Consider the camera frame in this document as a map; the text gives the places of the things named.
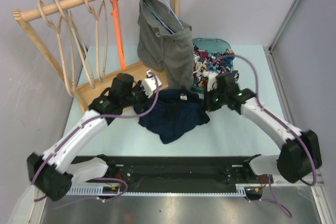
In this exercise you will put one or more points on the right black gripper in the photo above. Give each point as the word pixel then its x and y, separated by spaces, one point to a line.
pixel 209 105

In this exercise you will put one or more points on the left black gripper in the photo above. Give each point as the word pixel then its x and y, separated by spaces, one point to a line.
pixel 145 98

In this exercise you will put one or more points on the navy blue shorts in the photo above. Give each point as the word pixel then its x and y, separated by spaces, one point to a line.
pixel 176 112

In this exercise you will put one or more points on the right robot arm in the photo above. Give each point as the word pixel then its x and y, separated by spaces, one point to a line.
pixel 299 150

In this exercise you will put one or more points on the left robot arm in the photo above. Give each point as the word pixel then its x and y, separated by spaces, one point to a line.
pixel 53 171

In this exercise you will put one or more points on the grey shorts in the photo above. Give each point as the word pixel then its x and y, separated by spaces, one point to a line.
pixel 160 50

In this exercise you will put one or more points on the wooden hanger far left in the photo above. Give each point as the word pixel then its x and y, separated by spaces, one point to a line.
pixel 70 86

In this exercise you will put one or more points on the orange plastic hanger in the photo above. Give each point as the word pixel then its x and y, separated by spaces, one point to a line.
pixel 118 32

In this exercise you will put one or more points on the wooden hanger middle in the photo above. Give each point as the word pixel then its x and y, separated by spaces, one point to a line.
pixel 80 44

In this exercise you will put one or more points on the wooden clothes rack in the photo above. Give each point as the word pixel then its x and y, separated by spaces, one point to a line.
pixel 54 15

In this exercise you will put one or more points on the teal plastic basket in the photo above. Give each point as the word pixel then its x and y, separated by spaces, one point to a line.
pixel 211 45

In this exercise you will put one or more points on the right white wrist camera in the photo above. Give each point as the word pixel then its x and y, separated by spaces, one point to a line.
pixel 211 80

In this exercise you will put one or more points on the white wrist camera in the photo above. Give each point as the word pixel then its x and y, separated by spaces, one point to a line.
pixel 151 83
pixel 211 80

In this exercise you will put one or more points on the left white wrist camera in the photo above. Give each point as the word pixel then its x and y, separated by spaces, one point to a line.
pixel 151 83

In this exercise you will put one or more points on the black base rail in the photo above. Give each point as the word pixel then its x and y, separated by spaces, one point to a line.
pixel 185 175

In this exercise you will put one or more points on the white slotted cable duct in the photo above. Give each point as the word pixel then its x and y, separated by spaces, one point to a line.
pixel 94 190

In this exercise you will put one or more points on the blue wire hanger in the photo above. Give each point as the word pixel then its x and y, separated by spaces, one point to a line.
pixel 164 13

